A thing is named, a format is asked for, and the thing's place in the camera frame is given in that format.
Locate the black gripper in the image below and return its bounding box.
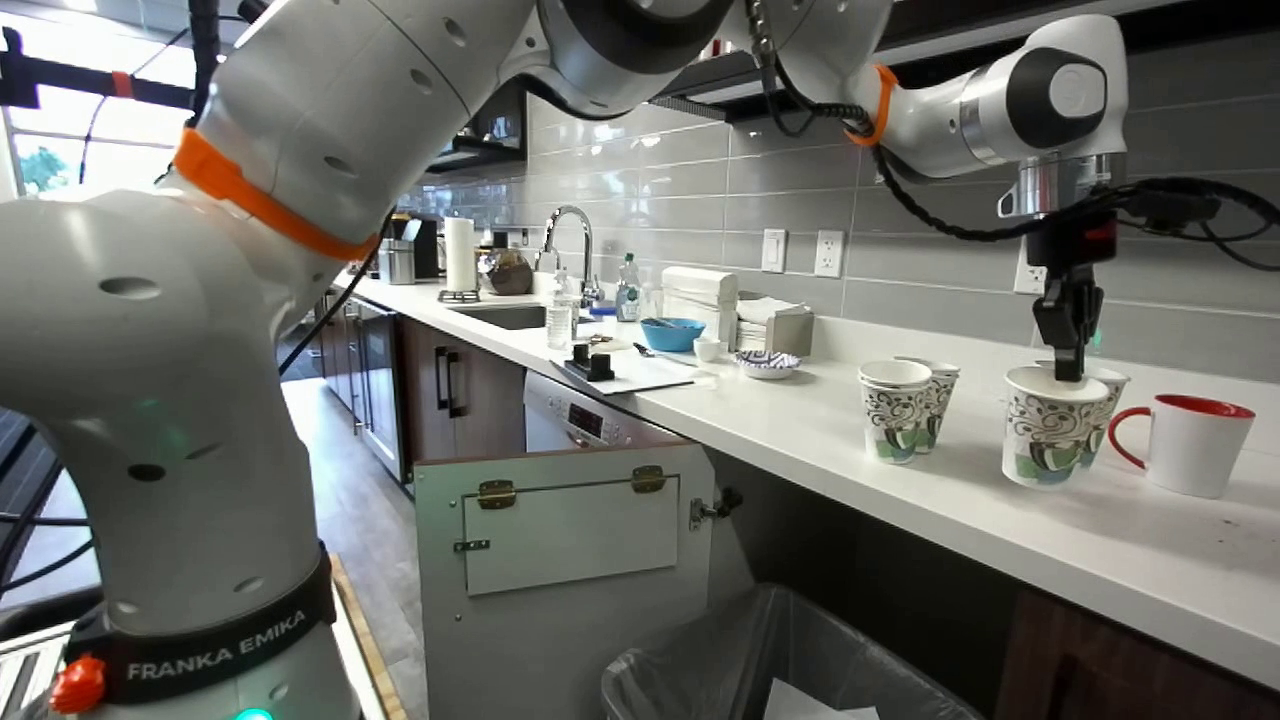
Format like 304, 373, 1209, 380
1028, 197, 1122, 386

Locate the floral print paper cup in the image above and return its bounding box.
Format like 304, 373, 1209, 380
1084, 364, 1138, 466
911, 357, 966, 454
854, 357, 942, 469
1001, 364, 1117, 491

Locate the white paper towel stack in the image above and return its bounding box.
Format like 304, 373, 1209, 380
656, 264, 745, 351

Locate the white mug red inside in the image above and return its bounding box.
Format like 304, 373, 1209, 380
1106, 392, 1262, 506

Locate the blue white patterned bowl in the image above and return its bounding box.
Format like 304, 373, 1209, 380
736, 350, 806, 386

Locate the dark wooden cabinet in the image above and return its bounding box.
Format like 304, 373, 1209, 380
994, 585, 1280, 720

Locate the blue plastic bowl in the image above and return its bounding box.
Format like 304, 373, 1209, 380
635, 313, 710, 357

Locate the white cutting board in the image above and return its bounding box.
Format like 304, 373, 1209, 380
549, 350, 700, 399

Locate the clear soap bottle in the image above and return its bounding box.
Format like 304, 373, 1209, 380
612, 252, 643, 330

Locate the white paper sheet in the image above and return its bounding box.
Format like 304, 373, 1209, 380
760, 678, 883, 720

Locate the black plastic holder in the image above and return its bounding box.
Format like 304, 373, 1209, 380
563, 337, 619, 386

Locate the chrome faucet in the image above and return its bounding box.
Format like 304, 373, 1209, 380
537, 200, 600, 303

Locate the grey trash bin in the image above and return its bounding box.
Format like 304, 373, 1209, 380
598, 581, 994, 720

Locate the clear plastic water bottle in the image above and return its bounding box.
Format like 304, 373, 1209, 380
546, 264, 585, 351

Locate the steel dishwasher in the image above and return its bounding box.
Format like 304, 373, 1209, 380
518, 369, 674, 457

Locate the glass coffee pot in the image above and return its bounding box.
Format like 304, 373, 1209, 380
475, 230, 541, 301

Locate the steel sink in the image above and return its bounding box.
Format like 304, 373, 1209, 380
449, 301, 553, 337

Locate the brown sink cabinet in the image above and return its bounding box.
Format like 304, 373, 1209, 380
297, 294, 532, 506

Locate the open cabinet door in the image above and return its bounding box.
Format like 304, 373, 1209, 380
412, 439, 757, 720

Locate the white paper towel roll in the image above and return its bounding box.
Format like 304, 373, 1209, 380
441, 214, 484, 303

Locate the dark countertop appliance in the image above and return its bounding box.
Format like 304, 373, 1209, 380
381, 214, 449, 287

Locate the white wall outlet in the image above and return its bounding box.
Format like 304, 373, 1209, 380
1009, 237, 1052, 301
814, 230, 848, 279

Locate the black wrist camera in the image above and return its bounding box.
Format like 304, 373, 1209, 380
1106, 186, 1223, 243

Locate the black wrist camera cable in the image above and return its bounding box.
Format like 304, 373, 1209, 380
745, 0, 1280, 278

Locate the dark wall shelf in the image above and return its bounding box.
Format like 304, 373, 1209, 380
665, 0, 1280, 126

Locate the black camera stand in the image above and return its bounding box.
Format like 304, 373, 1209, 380
0, 0, 272, 192

